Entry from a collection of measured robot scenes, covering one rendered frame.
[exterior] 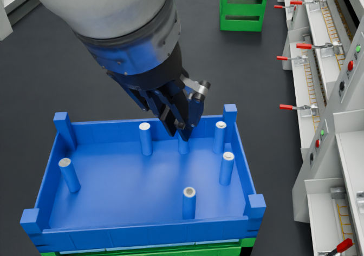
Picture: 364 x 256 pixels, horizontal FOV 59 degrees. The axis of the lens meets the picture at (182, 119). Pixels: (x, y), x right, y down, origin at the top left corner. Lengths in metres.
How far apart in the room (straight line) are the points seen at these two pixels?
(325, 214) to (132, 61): 0.60
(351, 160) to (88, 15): 0.50
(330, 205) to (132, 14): 0.65
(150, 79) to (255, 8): 1.33
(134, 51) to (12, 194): 0.80
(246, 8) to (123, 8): 1.40
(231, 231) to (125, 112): 0.76
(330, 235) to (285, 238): 0.16
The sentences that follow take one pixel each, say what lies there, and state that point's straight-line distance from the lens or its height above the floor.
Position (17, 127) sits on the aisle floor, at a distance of 1.21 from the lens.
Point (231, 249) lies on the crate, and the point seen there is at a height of 0.29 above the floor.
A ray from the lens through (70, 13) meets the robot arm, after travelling 0.23.
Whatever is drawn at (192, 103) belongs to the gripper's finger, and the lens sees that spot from 0.37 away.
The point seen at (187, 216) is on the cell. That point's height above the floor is 0.34.
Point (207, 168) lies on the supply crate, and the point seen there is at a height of 0.32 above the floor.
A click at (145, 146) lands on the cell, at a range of 0.54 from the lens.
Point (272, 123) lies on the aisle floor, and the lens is 1.13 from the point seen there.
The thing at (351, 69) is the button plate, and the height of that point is 0.44.
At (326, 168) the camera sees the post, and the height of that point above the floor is 0.22.
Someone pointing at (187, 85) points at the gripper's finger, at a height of 0.54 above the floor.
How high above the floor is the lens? 0.75
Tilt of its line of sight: 43 degrees down
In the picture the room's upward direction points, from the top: straight up
